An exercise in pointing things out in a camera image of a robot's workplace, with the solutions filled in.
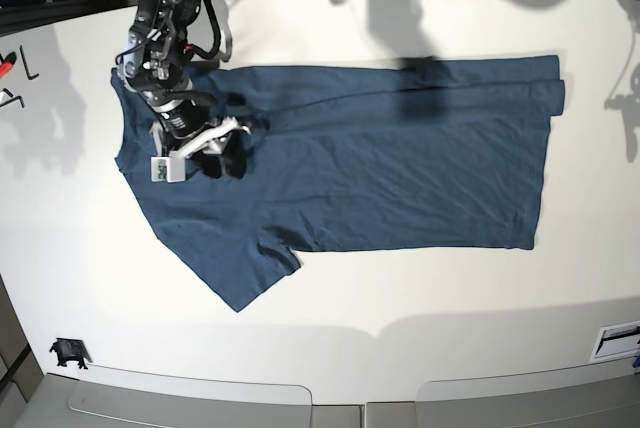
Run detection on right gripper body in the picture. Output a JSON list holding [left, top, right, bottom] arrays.
[[149, 92, 218, 148]]

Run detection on blue T-shirt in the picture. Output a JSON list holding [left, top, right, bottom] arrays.
[[111, 55, 565, 311]]

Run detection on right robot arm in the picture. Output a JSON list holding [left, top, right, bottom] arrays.
[[115, 0, 265, 183]]

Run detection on black hex key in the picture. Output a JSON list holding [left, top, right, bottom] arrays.
[[19, 45, 40, 81]]

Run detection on silver hex key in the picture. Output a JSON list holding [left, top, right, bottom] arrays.
[[0, 89, 25, 108]]

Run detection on grey left chair back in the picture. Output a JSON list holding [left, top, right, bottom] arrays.
[[27, 372, 364, 428]]

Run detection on grey chair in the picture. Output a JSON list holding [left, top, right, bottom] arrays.
[[27, 372, 364, 428], [364, 360, 640, 428]]

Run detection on white label plate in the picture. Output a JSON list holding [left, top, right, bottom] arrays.
[[589, 321, 639, 363]]

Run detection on grey right chair back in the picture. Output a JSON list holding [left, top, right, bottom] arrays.
[[364, 360, 640, 428]]

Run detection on red handled tool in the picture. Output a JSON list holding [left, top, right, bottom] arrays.
[[0, 52, 17, 78]]

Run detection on black table clamp bracket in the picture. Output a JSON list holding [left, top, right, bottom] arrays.
[[49, 338, 92, 370]]

